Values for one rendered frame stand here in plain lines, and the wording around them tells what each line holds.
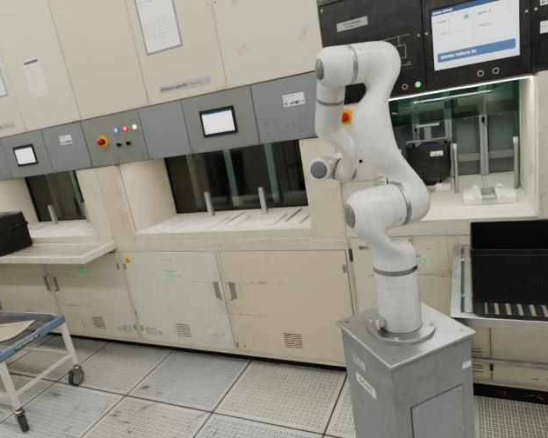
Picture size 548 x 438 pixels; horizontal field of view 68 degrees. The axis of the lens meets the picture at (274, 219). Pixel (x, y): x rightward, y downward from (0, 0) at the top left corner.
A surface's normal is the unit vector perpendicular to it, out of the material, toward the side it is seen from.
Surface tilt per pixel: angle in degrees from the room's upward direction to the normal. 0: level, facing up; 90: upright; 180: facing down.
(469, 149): 90
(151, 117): 90
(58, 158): 90
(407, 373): 90
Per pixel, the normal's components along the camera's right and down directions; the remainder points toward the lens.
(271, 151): -0.40, 0.29
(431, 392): 0.35, 0.18
